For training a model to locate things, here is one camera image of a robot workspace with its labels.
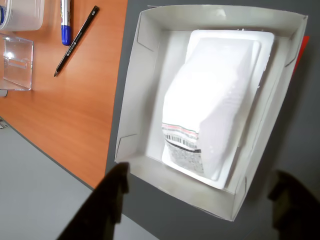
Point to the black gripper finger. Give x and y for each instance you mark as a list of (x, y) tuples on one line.
[(100, 212), (297, 205)]

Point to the white packaged sandwich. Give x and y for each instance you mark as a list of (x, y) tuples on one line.
[(217, 100)]

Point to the gray paper box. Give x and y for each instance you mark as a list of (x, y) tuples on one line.
[(147, 82)]

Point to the red paper sheet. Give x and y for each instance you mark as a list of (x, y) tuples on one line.
[(301, 52)]

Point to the clear acrylic stand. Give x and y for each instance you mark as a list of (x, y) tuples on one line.
[(17, 62)]

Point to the black pencil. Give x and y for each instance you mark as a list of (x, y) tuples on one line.
[(75, 42)]

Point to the blue marker pen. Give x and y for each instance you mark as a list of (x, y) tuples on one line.
[(66, 30)]

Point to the white plastic container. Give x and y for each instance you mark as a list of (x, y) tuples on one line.
[(22, 15)]

